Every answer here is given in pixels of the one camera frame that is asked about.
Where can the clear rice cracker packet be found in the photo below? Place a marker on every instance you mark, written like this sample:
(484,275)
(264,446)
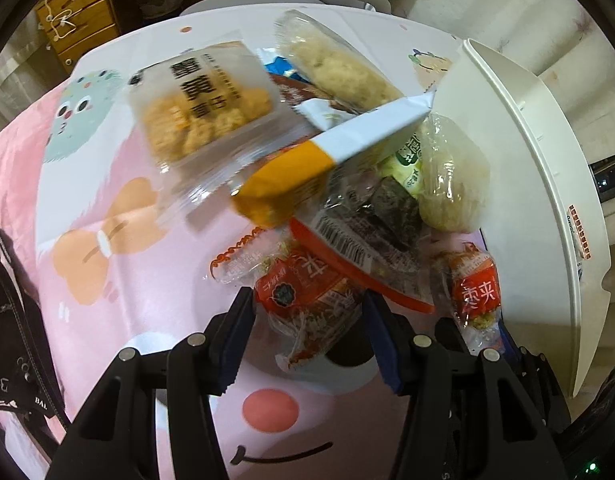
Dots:
(331,64)

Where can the green pineapple cake packet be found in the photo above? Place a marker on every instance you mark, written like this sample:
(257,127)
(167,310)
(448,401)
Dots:
(404,166)

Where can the pink cartoon bed sheet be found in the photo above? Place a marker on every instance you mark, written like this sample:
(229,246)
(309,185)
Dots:
(78,190)

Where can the blue small snack packet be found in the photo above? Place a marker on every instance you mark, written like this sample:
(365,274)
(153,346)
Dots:
(277,64)

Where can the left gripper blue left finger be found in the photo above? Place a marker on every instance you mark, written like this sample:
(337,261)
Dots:
(205,364)

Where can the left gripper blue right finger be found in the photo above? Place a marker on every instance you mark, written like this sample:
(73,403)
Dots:
(415,366)

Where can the white plastic bin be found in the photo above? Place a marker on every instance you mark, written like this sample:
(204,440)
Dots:
(543,222)

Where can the brown white chocolate packet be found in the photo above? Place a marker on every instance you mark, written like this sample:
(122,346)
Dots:
(295,92)

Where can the orange white snack box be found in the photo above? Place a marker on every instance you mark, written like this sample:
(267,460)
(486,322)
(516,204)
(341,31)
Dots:
(305,173)

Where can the red jujube snack packet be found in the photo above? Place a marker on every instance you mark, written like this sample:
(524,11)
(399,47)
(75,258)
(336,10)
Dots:
(309,302)

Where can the egg yolk pastry packet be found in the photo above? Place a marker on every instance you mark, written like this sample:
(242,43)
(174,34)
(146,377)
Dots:
(207,115)

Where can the black strap bag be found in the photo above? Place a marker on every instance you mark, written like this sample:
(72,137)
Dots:
(29,386)

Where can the red barcode snack packet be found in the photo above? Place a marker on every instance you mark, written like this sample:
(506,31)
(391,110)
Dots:
(377,248)

